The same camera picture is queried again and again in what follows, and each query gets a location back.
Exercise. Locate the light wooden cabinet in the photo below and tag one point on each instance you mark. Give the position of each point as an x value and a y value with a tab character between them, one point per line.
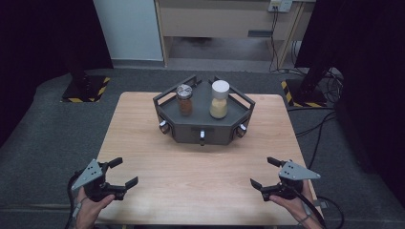
216	20

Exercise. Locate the person's right hand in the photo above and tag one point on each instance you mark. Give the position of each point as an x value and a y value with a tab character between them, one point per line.
294	206

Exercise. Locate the white wall panel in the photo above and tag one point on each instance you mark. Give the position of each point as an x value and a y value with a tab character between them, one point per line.
127	28

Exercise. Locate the black curtain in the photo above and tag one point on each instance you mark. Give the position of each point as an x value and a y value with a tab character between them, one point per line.
38	41
372	79

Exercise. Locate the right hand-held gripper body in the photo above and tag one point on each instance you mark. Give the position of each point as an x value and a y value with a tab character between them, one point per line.
294	178

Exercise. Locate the person's left hand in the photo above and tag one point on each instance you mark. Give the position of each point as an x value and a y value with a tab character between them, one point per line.
90	211

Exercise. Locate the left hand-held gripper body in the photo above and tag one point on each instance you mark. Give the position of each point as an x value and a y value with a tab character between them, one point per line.
92	179

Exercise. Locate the black stand base striped tape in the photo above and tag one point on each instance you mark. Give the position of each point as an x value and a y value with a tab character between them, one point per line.
83	90
305	97

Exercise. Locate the white power outlet strip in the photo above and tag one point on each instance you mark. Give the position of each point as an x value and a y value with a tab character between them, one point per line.
280	5

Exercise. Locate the white-lidded beige powder jar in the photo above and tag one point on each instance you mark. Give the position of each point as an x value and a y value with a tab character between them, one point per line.
219	98

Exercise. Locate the black corner rack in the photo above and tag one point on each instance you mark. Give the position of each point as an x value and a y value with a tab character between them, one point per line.
203	127

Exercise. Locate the silver-lidded brown spice jar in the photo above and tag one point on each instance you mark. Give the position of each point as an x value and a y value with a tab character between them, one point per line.
185	100

